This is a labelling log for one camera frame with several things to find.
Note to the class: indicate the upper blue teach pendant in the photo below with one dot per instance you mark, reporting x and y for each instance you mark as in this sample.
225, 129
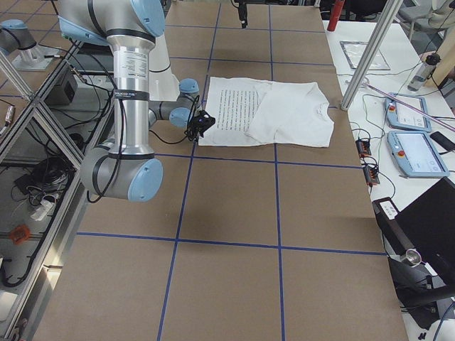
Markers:
402, 117

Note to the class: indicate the pink rod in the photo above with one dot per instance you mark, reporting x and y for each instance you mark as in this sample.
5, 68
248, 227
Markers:
424, 114

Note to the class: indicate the black laptop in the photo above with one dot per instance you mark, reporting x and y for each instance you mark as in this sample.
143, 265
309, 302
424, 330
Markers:
426, 225

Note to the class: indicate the aluminium frame post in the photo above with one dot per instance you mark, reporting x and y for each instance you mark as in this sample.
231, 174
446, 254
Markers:
386, 18

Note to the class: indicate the lower blue teach pendant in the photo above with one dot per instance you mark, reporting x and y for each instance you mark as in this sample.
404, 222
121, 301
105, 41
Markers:
415, 154

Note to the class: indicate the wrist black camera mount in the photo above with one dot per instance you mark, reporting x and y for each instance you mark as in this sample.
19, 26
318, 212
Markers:
204, 119

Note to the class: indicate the red bottle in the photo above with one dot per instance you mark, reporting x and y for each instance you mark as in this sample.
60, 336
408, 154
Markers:
335, 15

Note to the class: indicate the white camera post with base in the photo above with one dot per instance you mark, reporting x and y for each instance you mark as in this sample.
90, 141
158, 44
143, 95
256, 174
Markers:
163, 84

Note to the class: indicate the clear water bottle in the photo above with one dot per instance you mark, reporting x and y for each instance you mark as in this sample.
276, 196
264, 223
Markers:
423, 74

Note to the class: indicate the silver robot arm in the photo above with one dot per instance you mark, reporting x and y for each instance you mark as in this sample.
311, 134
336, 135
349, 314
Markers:
144, 91

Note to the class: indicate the white long-sleeve printed shirt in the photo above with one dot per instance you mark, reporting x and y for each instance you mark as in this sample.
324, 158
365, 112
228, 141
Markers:
251, 112

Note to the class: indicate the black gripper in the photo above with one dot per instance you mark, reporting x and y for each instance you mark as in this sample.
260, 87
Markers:
242, 13
196, 127

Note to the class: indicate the lower orange black adapter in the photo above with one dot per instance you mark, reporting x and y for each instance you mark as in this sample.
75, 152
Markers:
371, 175

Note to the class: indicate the upper orange black adapter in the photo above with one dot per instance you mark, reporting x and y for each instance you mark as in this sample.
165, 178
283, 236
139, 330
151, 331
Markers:
363, 148

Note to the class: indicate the orange black adapter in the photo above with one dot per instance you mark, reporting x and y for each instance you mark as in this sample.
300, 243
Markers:
363, 148
371, 175

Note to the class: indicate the white power strip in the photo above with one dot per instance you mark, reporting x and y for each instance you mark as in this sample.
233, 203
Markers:
42, 210

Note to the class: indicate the blue teach pendant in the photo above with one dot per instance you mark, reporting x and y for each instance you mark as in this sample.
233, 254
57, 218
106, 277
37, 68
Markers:
415, 154
402, 117

